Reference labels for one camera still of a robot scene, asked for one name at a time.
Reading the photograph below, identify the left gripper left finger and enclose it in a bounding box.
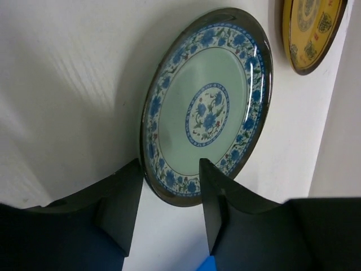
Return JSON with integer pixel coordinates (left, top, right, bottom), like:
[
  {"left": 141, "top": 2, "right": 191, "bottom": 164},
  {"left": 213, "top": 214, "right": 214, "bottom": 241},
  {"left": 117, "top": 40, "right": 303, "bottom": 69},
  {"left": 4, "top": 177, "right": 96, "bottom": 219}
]
[{"left": 1, "top": 159, "right": 143, "bottom": 270}]

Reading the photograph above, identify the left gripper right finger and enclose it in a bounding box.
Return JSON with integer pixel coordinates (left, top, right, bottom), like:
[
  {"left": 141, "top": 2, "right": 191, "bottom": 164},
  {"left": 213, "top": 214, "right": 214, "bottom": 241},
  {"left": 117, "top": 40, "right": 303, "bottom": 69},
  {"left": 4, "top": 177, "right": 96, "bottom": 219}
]
[{"left": 199, "top": 158, "right": 360, "bottom": 270}]

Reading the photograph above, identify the green floral plate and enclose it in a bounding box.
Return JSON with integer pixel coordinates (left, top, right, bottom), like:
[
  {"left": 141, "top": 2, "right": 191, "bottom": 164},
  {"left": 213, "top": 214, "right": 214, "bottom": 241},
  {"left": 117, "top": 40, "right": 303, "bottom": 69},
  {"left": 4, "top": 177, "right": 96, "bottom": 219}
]
[{"left": 139, "top": 7, "right": 274, "bottom": 207}]

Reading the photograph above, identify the yellow patterned plate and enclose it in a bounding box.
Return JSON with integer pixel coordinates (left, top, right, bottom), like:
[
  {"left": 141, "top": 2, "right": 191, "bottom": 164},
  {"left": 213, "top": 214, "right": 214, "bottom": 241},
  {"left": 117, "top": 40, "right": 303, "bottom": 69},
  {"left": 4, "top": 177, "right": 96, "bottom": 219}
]
[{"left": 280, "top": 0, "right": 348, "bottom": 76}]

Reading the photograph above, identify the blue plastic bin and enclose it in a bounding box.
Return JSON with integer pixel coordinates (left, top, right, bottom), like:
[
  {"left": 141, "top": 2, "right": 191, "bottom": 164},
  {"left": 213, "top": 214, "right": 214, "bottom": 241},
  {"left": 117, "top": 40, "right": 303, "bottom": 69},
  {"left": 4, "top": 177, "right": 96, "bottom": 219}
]
[{"left": 196, "top": 256, "right": 217, "bottom": 271}]

